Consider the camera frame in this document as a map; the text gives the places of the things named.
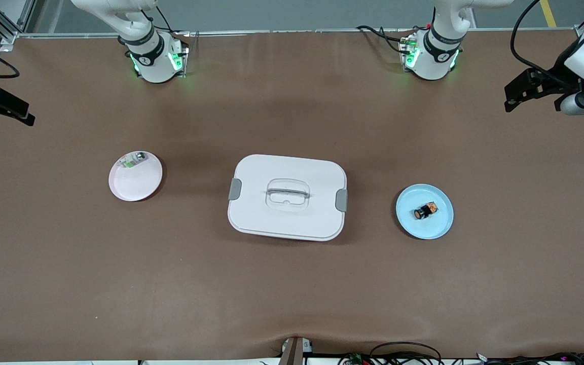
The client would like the brown table mat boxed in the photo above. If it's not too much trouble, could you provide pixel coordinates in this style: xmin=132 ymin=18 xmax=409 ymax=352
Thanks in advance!
xmin=0 ymin=28 xmax=584 ymax=362

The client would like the orange and black switch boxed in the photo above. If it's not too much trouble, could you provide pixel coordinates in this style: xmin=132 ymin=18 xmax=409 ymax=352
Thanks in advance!
xmin=414 ymin=201 xmax=439 ymax=221

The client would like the black cable bundle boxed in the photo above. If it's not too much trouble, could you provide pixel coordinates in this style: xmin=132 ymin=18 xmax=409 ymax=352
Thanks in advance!
xmin=338 ymin=342 xmax=584 ymax=365

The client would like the pink round plate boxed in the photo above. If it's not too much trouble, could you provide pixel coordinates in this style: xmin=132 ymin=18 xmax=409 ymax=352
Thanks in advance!
xmin=108 ymin=151 xmax=164 ymax=202

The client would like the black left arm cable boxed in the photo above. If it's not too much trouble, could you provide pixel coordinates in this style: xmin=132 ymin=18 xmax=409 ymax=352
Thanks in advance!
xmin=510 ymin=0 xmax=576 ymax=86

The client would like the white lidded container box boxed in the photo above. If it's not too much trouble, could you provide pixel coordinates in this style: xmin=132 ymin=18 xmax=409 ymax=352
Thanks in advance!
xmin=227 ymin=154 xmax=348 ymax=242

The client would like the light blue round plate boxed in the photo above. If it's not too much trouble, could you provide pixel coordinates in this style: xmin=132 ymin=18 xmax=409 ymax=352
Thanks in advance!
xmin=395 ymin=184 xmax=455 ymax=240

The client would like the small green electronic component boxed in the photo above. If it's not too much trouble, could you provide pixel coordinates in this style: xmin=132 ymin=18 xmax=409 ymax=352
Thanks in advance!
xmin=121 ymin=151 xmax=148 ymax=169

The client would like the black base cable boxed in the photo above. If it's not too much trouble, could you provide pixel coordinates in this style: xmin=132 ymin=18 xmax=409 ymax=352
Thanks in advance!
xmin=356 ymin=24 xmax=415 ymax=55

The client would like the grey metal bracket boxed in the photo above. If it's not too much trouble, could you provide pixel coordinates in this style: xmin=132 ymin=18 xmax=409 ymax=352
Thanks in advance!
xmin=279 ymin=336 xmax=313 ymax=365

